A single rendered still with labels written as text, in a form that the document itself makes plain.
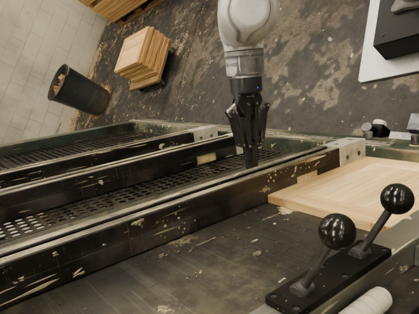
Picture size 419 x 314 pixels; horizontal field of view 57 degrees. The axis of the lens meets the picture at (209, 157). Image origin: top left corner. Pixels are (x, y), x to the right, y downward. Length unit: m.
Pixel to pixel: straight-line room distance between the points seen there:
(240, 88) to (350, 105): 1.64
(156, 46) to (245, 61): 3.37
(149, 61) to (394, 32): 3.03
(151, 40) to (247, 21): 3.55
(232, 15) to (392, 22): 0.86
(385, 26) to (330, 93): 1.18
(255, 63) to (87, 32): 5.97
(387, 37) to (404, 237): 0.91
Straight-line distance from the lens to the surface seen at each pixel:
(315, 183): 0.98
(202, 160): 1.31
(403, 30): 1.44
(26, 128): 6.12
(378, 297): 0.54
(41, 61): 6.37
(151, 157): 1.20
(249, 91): 0.90
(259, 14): 0.70
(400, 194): 0.51
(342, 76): 2.63
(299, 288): 0.49
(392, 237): 0.66
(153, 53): 4.18
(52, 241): 0.69
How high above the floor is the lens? 1.90
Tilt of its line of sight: 37 degrees down
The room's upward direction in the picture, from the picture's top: 65 degrees counter-clockwise
